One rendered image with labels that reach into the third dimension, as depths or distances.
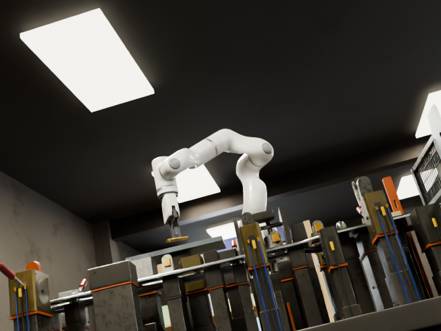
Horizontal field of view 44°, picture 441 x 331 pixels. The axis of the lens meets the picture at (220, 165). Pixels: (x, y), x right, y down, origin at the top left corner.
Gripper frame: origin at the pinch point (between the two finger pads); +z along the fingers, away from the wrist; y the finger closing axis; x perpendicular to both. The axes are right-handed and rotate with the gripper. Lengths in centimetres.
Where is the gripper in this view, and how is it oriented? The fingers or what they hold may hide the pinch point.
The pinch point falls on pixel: (175, 233)
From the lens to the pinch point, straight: 213.1
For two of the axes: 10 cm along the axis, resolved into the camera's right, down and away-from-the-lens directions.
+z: 2.1, 9.0, -3.8
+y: 2.4, -4.2, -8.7
